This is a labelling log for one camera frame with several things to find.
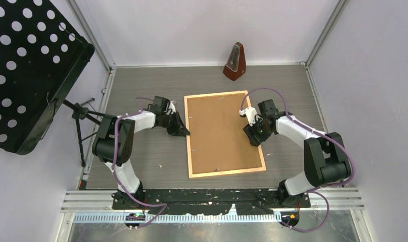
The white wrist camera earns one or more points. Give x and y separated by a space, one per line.
250 114
171 109

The brown cardboard backing board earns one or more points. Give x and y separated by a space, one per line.
223 133

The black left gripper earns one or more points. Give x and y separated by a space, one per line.
182 131

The brown wooden metronome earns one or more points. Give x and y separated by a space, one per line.
235 66

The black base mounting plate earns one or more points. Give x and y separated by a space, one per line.
258 201

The black tripod stand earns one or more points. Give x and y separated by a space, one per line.
80 113

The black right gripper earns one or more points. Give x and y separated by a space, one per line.
250 130

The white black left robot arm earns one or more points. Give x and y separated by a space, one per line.
113 144

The black perforated music stand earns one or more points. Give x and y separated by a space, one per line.
41 57

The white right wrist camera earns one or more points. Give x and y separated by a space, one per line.
250 114

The aluminium rail front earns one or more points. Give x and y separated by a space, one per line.
97 207

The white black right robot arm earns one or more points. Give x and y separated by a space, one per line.
325 161

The light wooden picture frame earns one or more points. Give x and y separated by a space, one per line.
187 140

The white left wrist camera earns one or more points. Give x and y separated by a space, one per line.
171 109

